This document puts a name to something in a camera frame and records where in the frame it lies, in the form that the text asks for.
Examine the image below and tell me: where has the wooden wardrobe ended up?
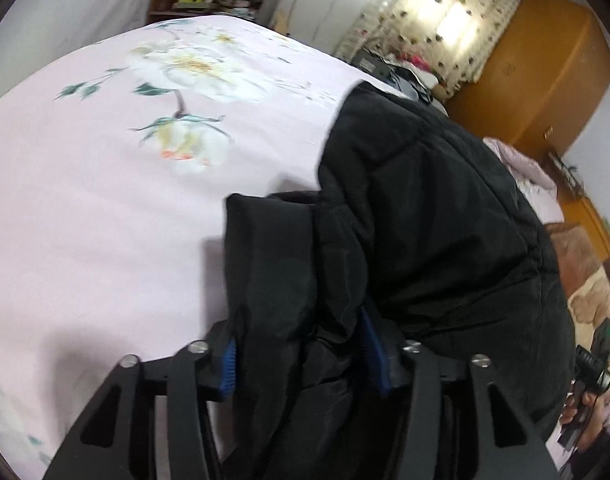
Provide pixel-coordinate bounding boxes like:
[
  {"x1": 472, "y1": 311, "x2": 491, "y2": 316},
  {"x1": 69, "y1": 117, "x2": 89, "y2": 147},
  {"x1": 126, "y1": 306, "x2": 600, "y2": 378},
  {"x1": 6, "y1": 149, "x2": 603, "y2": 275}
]
[{"x1": 446, "y1": 0, "x2": 610, "y2": 162}]

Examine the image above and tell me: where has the person's right hand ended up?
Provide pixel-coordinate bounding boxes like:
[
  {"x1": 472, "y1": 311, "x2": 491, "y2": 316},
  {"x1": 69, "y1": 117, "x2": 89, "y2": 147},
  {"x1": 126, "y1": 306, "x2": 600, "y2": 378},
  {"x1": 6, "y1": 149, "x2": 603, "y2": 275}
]
[{"x1": 558, "y1": 391, "x2": 610, "y2": 453}]

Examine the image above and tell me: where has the heart pattern curtain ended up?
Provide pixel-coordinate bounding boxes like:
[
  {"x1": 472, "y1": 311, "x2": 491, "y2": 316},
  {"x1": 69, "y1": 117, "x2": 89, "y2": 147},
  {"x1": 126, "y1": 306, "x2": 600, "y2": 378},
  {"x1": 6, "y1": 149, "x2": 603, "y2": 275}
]
[{"x1": 334, "y1": 0, "x2": 522, "y2": 100}]

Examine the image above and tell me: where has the clothes pile by window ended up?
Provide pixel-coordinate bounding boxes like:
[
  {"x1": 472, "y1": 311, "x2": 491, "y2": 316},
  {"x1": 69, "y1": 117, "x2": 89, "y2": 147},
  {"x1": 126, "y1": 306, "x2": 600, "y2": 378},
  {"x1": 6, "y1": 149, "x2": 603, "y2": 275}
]
[{"x1": 350, "y1": 49, "x2": 438, "y2": 105}]

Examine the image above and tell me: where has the black puffer jacket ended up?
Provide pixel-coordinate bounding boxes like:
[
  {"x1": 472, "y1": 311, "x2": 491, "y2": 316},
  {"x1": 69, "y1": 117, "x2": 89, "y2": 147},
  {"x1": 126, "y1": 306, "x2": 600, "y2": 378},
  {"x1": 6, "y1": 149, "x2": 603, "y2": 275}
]
[{"x1": 224, "y1": 83, "x2": 575, "y2": 479}]

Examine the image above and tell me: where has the brown bear print pillow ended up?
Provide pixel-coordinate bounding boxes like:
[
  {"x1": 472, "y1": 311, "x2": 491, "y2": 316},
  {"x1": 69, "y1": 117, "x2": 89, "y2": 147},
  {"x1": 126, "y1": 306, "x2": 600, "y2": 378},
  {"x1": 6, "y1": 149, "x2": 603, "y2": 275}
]
[{"x1": 546, "y1": 223, "x2": 610, "y2": 364}]

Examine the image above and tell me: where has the wooden headboard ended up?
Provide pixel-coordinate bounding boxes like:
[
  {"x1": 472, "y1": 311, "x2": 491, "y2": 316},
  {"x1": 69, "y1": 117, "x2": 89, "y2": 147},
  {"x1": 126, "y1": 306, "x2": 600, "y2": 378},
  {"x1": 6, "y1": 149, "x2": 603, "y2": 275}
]
[{"x1": 542, "y1": 155, "x2": 610, "y2": 261}]

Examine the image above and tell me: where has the pink floral bed sheet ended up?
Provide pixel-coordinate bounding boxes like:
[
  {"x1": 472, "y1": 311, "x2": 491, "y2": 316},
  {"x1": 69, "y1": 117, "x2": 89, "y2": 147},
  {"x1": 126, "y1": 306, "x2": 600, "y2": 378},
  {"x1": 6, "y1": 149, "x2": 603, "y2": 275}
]
[{"x1": 0, "y1": 14, "x2": 566, "y2": 480}]

